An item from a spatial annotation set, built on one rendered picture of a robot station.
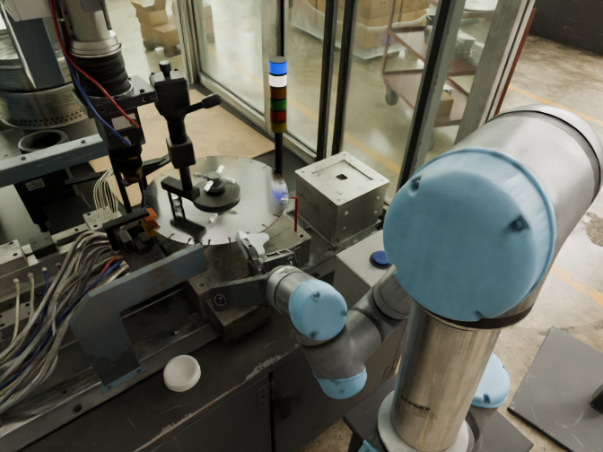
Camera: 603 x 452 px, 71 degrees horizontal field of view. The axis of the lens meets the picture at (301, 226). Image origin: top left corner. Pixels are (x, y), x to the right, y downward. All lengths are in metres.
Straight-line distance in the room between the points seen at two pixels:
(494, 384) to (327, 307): 0.28
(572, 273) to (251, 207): 1.90
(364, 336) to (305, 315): 0.13
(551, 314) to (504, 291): 1.95
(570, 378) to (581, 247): 0.88
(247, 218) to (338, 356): 0.40
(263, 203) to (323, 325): 0.43
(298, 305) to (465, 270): 0.31
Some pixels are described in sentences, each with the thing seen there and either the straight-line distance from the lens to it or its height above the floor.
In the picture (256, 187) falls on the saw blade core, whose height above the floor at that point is 0.95.
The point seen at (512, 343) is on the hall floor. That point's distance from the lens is 2.08.
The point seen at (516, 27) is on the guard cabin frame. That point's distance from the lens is 0.90.
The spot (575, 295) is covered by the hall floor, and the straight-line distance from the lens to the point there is 2.41.
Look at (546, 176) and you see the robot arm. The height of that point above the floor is 1.38.
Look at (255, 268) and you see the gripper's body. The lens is 0.77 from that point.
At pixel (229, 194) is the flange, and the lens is 0.97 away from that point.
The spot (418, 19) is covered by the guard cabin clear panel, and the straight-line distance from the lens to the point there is 1.03.
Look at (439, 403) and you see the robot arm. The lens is 0.50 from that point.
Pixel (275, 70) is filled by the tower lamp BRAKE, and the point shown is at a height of 1.14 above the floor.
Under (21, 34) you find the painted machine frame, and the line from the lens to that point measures 0.87.
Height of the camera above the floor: 1.55
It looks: 42 degrees down
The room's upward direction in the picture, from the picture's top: 2 degrees clockwise
